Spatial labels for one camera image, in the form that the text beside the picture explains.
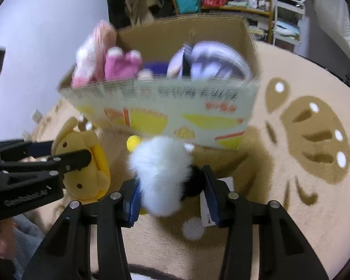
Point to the white rolling cart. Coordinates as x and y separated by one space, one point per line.
286 24

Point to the pink plush bear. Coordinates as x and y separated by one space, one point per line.
120 65

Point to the yellow bear plush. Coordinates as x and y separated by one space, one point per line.
87 174

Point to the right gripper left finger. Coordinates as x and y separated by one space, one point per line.
65 250

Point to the black magazine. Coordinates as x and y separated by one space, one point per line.
214 202

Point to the pale pink plush toy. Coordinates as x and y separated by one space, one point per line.
91 55

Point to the white fluffy plush toy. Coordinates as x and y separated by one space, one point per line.
163 167

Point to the person's left hand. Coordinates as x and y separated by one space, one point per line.
7 239

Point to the beige trench coat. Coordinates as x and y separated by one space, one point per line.
138 11

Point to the purple haired doll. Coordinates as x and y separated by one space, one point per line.
202 61

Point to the wooden bookshelf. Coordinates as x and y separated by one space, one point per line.
258 13

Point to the beige patterned carpet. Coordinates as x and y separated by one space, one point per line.
295 150

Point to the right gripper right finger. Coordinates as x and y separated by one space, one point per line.
284 252

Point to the open cardboard box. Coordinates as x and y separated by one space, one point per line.
211 113

